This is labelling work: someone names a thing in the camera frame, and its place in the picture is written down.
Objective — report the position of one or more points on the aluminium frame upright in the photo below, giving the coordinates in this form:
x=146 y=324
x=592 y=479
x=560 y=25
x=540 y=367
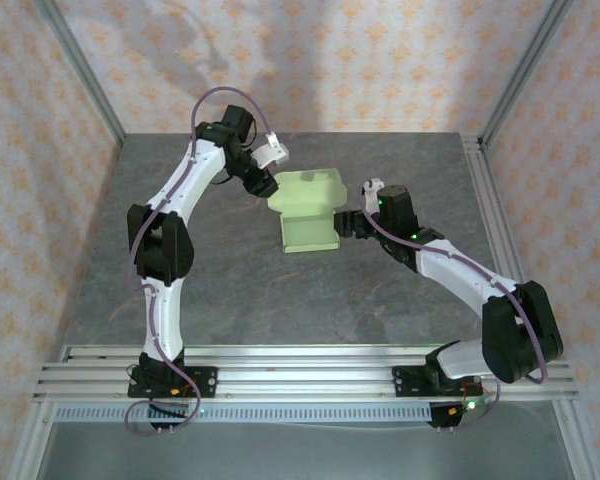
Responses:
x=520 y=80
x=85 y=75

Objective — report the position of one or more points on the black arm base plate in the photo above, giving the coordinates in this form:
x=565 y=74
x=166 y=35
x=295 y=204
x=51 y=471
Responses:
x=405 y=382
x=205 y=382

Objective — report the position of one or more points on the aluminium mounting rail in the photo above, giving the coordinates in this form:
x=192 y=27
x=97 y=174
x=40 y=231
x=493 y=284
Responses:
x=305 y=370

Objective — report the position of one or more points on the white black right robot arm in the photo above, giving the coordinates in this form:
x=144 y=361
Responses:
x=455 y=270

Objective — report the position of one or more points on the aluminium frame leg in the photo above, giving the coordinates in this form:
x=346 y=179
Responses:
x=30 y=440
x=577 y=440

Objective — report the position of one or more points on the black controller board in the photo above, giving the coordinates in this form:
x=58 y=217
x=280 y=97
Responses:
x=455 y=412

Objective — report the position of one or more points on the light green paper box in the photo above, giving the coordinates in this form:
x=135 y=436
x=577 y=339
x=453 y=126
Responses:
x=305 y=200

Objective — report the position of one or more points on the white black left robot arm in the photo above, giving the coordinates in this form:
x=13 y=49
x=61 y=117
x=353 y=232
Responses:
x=162 y=245

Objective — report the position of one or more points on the aluminium side rail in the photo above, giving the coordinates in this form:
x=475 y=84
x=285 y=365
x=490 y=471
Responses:
x=485 y=200

